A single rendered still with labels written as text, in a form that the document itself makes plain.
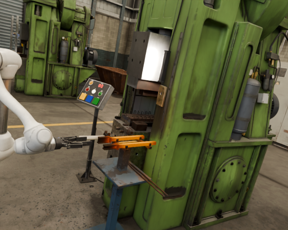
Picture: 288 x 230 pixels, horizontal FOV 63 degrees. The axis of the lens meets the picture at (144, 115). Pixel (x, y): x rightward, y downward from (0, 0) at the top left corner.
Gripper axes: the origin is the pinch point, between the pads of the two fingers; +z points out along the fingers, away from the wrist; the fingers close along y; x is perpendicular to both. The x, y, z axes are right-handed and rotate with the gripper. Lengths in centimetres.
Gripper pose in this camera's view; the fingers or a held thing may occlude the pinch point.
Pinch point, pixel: (84, 141)
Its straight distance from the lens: 161.4
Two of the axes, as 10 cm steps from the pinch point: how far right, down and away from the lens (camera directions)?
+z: 7.8, 0.0, 6.3
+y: 6.0, 3.1, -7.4
